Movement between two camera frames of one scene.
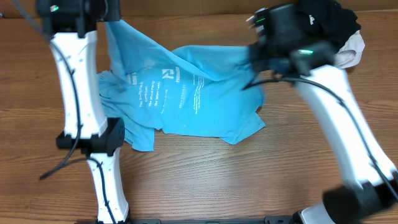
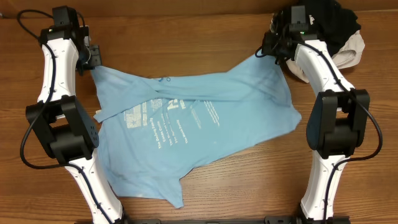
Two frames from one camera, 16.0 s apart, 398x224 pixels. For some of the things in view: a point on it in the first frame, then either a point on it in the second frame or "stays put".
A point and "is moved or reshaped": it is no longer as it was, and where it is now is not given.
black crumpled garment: (331, 23) stays put
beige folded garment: (350, 54) stays put
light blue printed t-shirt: (212, 89) is moved or reshaped
